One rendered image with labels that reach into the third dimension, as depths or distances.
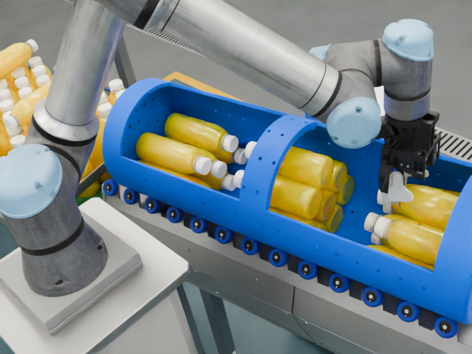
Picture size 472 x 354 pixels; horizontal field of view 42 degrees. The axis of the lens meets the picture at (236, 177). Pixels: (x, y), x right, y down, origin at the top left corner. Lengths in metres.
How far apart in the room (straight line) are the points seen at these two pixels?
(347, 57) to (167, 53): 3.36
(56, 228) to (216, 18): 0.45
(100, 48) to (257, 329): 1.65
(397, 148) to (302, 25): 3.25
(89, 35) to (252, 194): 0.46
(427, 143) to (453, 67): 2.70
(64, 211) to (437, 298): 0.65
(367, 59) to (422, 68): 0.09
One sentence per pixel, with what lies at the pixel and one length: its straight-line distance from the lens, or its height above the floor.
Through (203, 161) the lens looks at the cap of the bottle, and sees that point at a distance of 1.40.
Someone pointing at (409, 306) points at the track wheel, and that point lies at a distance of 1.27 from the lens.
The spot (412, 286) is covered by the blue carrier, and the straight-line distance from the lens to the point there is 1.15.
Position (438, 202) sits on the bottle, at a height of 1.17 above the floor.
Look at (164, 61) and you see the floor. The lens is 4.20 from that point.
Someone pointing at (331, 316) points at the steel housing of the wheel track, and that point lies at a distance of 1.38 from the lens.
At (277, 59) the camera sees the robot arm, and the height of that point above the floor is 1.56.
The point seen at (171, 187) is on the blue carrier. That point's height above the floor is 1.11.
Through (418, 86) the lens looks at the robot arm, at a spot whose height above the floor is 1.42.
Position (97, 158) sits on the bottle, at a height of 0.99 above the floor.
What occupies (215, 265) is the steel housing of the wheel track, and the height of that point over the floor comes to 0.87.
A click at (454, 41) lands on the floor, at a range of 4.04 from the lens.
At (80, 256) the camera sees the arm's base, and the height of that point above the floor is 1.24.
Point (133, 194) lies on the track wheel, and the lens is 1.61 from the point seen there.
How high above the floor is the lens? 1.98
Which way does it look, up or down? 40 degrees down
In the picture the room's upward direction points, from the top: 12 degrees counter-clockwise
